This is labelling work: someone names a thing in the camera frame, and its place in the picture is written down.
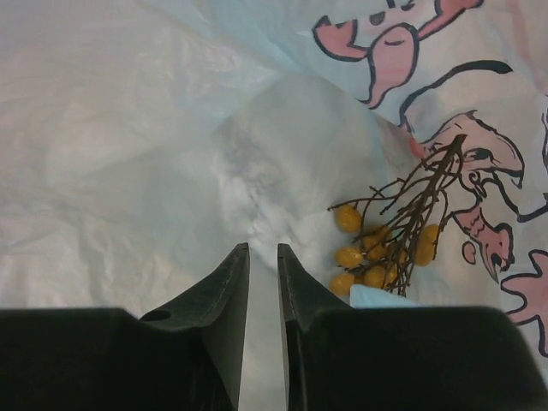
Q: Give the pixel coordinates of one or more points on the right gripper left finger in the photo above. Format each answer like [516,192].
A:
[184,355]

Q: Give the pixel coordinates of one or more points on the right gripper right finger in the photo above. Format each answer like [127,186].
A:
[419,358]

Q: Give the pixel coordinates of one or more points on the yellow berries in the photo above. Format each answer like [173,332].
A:
[396,227]

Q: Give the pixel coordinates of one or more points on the light blue plastic grocery bag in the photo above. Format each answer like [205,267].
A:
[141,139]

